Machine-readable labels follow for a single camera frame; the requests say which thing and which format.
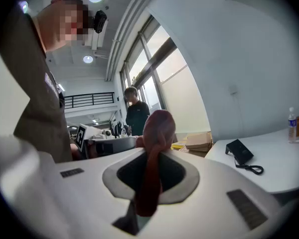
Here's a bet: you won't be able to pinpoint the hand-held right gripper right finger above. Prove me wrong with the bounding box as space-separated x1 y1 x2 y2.
139 149 284 239

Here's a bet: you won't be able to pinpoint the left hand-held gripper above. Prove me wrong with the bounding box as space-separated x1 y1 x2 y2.
74 123 138 160

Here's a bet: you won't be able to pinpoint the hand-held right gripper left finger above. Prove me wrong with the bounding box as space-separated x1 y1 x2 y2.
38 147 149 239

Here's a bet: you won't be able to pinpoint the red-brown cloth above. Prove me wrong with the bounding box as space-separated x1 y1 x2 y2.
135 110 177 218

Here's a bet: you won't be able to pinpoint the black charger with cable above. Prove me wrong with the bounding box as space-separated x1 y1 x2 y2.
225 138 254 165

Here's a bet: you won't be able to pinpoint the person's left forearm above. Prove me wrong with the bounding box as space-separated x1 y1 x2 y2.
70 143 83 161

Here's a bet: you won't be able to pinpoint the yellow bin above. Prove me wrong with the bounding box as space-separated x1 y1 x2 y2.
170 140 188 151

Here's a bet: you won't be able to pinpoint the large cardboard box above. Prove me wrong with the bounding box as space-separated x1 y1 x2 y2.
188 147 210 158

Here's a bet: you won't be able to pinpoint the black metal railing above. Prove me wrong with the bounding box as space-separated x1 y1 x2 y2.
64 92 115 110

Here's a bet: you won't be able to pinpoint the flat cardboard box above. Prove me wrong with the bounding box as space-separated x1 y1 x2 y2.
185 131 213 149

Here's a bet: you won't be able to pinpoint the person's dark shirt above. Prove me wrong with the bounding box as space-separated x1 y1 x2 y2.
0 7 73 163

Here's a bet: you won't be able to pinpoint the white ceiling air unit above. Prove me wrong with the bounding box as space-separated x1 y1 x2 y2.
90 30 108 58

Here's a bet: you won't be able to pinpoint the clear plastic water bottle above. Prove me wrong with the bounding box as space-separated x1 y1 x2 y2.
288 107 298 144

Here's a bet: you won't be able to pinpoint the white ceiling pipes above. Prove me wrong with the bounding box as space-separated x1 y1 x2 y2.
105 0 151 82

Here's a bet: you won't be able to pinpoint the person's head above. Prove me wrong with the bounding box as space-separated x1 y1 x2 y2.
37 0 94 52

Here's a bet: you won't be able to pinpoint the black looped cable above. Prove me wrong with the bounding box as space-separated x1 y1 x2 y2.
234 157 264 176

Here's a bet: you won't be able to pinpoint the glass window wall dark frame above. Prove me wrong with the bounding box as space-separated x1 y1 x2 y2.
119 15 211 135

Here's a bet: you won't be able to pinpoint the black head-mounted camera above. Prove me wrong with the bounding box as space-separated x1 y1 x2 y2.
93 9 108 34

